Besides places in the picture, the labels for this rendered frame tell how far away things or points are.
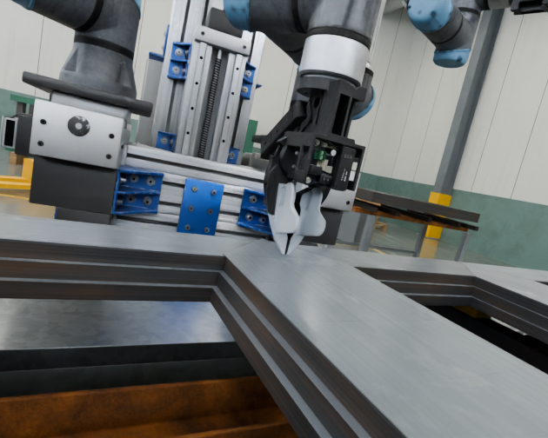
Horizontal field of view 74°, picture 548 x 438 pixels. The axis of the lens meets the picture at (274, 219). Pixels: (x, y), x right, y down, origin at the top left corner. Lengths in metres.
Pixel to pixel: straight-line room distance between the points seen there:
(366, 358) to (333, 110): 0.25
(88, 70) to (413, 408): 0.78
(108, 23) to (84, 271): 0.59
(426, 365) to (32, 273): 0.33
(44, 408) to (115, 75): 0.62
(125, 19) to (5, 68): 9.77
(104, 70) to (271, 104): 9.96
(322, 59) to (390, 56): 12.26
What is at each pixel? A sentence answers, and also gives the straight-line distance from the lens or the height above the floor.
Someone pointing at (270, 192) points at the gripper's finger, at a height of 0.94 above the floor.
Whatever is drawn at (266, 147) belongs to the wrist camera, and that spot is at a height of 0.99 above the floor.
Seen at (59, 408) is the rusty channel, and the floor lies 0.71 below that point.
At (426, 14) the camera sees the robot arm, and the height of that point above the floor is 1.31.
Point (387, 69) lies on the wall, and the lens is 12.57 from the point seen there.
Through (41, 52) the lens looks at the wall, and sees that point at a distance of 10.51.
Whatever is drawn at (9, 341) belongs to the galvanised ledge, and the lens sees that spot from 0.60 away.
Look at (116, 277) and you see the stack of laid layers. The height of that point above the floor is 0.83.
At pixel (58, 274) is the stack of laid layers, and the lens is 0.39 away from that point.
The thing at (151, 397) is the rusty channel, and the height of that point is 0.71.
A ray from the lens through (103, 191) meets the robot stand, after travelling 0.76.
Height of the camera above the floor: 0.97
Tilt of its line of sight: 8 degrees down
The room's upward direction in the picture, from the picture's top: 12 degrees clockwise
